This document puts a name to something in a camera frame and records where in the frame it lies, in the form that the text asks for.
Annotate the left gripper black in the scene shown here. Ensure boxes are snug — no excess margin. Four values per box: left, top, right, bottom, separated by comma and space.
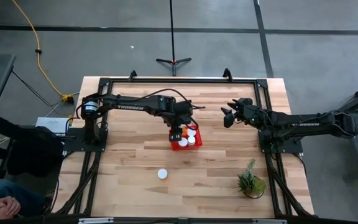
167, 118, 186, 143

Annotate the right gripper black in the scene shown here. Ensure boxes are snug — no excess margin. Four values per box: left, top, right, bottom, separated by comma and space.
221, 98, 262, 129

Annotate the red plastic basket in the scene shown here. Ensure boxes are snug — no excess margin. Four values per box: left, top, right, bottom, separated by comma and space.
168, 125, 203, 152

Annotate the small potted green plant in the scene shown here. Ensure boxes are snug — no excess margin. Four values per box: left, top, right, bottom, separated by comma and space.
237, 159, 267, 199

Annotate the black tripod stand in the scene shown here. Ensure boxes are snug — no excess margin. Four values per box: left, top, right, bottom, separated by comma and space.
155, 0, 192, 77

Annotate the white flat box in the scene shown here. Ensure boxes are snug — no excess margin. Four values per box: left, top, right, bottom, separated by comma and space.
35, 116, 71, 136

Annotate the black bag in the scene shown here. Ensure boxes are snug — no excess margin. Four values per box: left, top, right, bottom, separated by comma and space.
6, 126, 65, 178

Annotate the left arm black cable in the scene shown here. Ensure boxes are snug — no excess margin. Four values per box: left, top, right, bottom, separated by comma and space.
135, 88, 207, 110

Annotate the black aluminium table frame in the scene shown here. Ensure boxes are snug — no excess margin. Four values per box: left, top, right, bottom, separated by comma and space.
54, 77, 315, 224

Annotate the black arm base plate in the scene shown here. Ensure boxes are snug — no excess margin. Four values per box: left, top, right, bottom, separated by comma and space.
62, 126, 109, 153
258, 129, 304, 154

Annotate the silver aluminium bracket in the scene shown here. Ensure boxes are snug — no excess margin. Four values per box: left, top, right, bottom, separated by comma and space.
252, 218, 288, 224
78, 217, 114, 224

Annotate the thin black floor cable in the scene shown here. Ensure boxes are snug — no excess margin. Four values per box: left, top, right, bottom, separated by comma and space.
11, 70, 65, 116

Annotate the yellow extension cable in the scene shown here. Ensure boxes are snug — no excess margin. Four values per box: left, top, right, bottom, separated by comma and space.
11, 0, 75, 104

